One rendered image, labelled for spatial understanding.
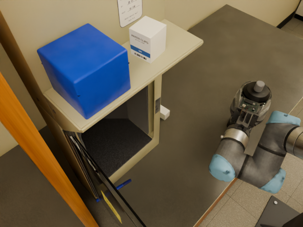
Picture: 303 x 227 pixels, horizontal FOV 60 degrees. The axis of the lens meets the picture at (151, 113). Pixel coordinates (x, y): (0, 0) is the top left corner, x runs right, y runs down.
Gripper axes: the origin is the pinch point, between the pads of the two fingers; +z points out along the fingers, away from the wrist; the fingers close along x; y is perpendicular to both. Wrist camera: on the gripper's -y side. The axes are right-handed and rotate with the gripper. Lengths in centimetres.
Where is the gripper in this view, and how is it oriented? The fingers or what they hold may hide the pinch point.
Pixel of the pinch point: (253, 97)
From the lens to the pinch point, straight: 101.4
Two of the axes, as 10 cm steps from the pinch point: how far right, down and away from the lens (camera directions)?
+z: 5.0, -7.0, 5.2
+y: 0.0, -6.0, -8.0
